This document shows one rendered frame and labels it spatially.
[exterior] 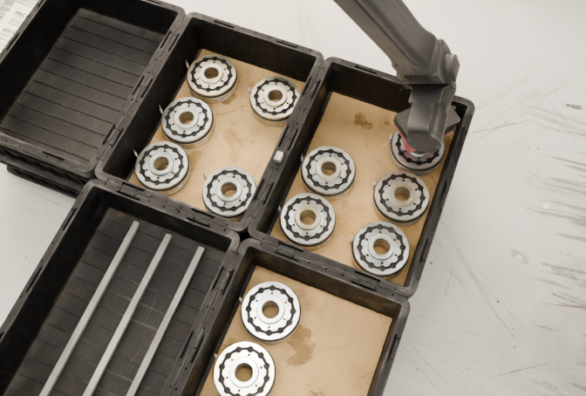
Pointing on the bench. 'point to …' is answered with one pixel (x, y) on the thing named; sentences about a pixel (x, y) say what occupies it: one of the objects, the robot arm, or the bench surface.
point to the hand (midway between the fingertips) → (419, 141)
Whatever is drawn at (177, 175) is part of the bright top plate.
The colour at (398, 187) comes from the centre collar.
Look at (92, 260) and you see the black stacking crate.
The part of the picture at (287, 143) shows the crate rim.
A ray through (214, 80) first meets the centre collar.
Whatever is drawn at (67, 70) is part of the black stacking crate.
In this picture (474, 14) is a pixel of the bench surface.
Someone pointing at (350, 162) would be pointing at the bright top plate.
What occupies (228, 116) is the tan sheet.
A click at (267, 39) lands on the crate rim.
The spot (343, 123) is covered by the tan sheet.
